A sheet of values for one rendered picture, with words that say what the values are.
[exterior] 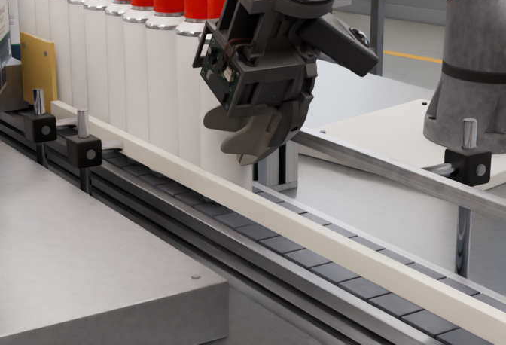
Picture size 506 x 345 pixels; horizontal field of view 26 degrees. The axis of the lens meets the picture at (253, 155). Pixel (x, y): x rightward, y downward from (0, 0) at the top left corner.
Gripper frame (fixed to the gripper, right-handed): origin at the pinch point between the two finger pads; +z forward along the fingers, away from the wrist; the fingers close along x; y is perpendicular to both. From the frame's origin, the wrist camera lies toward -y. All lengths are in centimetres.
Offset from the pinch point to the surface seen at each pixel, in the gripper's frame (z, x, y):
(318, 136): -5.9, 4.8, -2.5
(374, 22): 224, -273, -301
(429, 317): -9.4, 27.6, 2.9
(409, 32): 309, -356, -425
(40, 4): 14.3, -43.0, 2.5
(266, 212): -2.5, 9.4, 4.6
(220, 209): 5.2, 2.0, 3.0
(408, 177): -11.5, 15.9, -2.4
